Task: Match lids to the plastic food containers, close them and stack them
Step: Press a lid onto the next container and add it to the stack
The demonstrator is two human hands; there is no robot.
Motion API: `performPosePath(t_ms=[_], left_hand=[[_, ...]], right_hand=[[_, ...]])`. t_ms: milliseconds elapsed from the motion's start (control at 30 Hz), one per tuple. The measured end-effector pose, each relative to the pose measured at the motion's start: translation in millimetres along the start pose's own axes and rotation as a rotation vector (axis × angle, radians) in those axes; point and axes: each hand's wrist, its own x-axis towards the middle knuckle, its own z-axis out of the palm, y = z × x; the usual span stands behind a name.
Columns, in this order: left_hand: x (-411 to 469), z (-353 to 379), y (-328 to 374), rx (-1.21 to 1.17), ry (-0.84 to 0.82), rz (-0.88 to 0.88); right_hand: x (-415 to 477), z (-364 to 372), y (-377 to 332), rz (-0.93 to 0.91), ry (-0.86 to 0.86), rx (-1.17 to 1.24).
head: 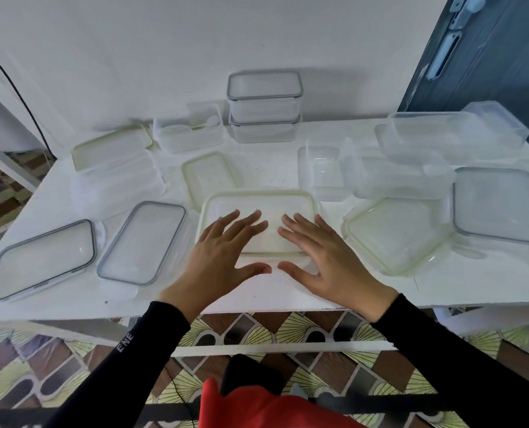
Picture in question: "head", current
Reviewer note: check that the light blue door latch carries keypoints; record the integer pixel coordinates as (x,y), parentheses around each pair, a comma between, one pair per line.
(467,11)

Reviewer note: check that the large grey-rimmed clear lid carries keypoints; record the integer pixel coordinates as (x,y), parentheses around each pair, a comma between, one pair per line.
(43,260)
(498,205)
(141,242)

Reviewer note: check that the square green-rimmed clear lid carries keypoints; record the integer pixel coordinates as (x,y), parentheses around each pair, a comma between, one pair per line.
(396,236)

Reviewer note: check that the person's left hand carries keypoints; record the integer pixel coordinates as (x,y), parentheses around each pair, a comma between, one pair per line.
(215,271)

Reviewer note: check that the white table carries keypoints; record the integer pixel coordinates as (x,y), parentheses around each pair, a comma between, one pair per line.
(469,289)

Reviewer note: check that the person's right hand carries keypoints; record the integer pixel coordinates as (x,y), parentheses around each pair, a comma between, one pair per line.
(340,276)

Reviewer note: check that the person's right forearm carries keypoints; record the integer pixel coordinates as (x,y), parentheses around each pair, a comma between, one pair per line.
(460,365)

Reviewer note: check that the small green-rimmed clear lid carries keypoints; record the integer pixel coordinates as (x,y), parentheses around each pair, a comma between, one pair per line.
(208,178)

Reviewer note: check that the small clear container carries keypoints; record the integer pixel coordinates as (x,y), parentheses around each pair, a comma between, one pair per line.
(322,173)

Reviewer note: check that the person's left forearm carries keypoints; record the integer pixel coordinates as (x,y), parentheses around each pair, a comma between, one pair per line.
(126,365)

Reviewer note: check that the green-rimmed container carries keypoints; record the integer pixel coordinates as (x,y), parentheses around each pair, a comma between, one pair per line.
(273,205)

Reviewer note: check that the blue-grey door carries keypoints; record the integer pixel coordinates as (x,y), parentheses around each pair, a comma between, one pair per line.
(505,75)

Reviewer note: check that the red garment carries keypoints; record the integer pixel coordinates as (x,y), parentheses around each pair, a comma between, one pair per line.
(264,410)

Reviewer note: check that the white door frame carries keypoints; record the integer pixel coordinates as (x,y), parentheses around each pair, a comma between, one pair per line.
(5,164)

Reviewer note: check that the black trousers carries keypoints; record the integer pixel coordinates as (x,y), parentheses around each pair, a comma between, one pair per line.
(251,374)

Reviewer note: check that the large green-rimmed clear lid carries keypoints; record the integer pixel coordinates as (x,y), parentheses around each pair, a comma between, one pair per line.
(110,147)

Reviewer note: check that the medium clear food container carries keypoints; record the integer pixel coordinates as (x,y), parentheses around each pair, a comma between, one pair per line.
(264,133)
(264,111)
(188,140)

